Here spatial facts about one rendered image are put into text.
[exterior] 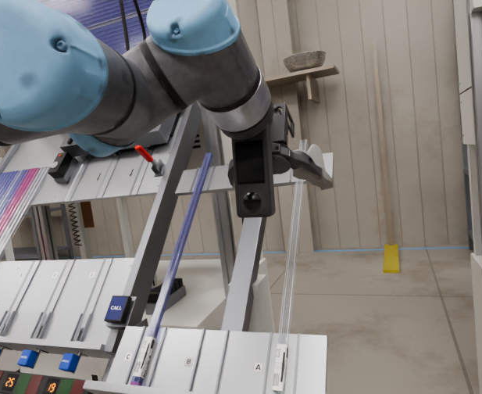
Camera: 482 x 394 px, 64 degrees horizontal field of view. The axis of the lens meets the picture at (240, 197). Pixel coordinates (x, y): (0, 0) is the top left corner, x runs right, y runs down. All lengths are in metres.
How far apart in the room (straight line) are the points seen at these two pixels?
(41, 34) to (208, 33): 0.15
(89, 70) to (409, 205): 3.88
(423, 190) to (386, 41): 1.43
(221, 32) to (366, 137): 3.67
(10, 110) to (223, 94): 0.21
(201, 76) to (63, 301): 0.69
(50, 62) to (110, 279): 0.70
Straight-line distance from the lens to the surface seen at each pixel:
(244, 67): 0.40
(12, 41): 0.26
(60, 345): 0.88
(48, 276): 1.03
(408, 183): 4.02
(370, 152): 4.00
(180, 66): 0.37
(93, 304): 0.90
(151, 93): 0.38
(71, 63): 0.25
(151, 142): 1.08
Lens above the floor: 1.05
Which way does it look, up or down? 6 degrees down
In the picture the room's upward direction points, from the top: 7 degrees counter-clockwise
